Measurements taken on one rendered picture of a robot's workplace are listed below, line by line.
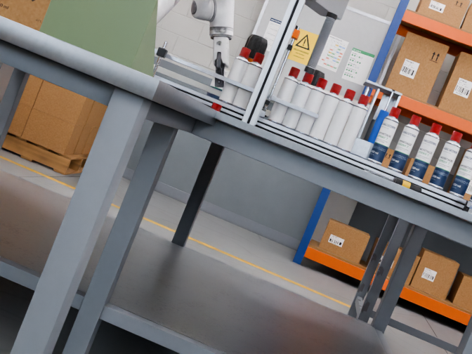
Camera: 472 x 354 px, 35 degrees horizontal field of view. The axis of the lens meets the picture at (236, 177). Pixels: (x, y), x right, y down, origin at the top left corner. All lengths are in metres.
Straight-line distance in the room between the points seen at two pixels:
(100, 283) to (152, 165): 0.35
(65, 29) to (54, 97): 4.10
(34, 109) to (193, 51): 1.90
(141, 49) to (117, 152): 0.44
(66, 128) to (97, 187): 4.49
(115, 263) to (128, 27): 0.66
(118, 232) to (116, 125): 0.71
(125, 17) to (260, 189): 5.31
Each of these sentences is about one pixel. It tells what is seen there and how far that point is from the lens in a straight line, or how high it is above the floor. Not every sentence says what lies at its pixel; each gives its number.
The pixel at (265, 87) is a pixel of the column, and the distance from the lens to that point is 2.44.
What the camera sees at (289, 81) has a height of 1.03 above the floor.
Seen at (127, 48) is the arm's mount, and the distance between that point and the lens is 1.74.
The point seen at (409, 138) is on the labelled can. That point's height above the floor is 1.00.
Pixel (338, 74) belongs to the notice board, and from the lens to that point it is 6.88.
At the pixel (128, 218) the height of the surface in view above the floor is 0.47.
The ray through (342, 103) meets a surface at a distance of 2.58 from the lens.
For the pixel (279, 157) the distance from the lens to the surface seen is 1.98.
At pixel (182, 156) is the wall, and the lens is 7.09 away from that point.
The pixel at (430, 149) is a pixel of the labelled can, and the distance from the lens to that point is 2.61.
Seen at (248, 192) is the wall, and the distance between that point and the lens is 6.99.
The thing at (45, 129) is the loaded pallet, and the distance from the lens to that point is 5.91.
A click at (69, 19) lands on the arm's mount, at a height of 0.89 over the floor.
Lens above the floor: 0.79
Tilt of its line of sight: 3 degrees down
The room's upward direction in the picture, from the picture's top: 22 degrees clockwise
